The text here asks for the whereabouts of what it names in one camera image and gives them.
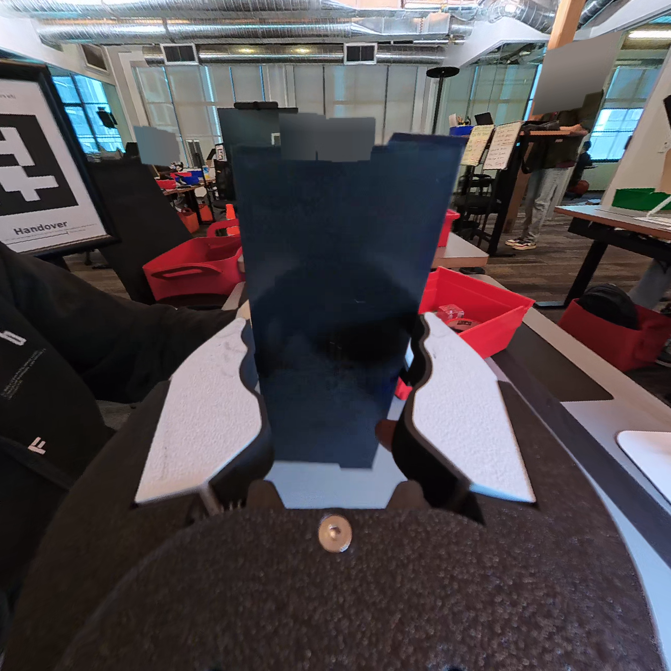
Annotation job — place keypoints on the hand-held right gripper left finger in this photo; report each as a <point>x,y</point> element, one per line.
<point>204,419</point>

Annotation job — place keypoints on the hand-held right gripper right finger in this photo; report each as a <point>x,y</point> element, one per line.
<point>461,419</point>

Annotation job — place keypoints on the black packet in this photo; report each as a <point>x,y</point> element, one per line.
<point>335,262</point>

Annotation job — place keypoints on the red plastic bin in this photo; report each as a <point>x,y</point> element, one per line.
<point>498,314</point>

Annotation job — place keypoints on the red tote basket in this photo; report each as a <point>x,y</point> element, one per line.
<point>183,272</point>

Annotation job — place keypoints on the person's black hoodie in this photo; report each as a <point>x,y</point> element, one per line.
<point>42,419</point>

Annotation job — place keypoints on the grey side table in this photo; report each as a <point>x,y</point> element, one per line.
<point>461,251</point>

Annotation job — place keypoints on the black round bag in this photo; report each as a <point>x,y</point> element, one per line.
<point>608,306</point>

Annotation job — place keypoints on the red ribbed bin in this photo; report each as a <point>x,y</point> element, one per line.
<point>450,225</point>

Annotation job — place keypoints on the orange traffic cone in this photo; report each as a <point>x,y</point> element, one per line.
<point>229,212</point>

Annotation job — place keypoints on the black display easel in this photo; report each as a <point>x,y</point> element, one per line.
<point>131,220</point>

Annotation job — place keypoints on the black office chair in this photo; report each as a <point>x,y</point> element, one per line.
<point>223,183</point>

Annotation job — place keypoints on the long wooden desk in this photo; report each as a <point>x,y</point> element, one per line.
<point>603,217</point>

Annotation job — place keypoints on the paper flip board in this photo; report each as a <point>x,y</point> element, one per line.
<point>502,144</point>
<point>477,144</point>

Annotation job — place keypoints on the green plastic bin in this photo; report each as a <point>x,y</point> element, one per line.
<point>637,199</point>

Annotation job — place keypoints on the blue plastic bin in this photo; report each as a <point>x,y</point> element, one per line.
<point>461,130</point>

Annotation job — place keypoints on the black monitor screen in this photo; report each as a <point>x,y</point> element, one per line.
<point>246,126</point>

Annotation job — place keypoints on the framed marker sign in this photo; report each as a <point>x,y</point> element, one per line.
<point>31,173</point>

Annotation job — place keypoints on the black floor lamp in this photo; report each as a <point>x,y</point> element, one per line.
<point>443,71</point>

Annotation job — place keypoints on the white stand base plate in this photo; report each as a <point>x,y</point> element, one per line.
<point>650,456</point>

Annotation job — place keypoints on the silver ventilation duct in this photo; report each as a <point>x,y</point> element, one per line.
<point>209,29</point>

